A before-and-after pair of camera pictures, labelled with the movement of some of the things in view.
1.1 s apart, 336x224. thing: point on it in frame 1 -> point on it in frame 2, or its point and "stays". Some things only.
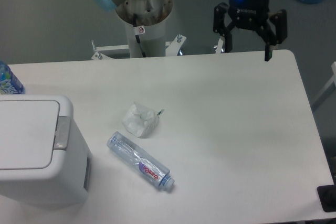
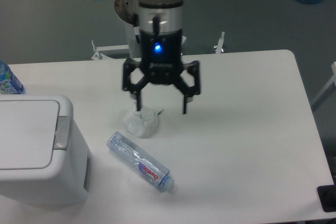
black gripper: [249, 1] -> [161, 63]
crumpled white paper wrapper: [139, 120] stays
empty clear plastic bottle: [138, 159] stays
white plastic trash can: [45, 160] stays
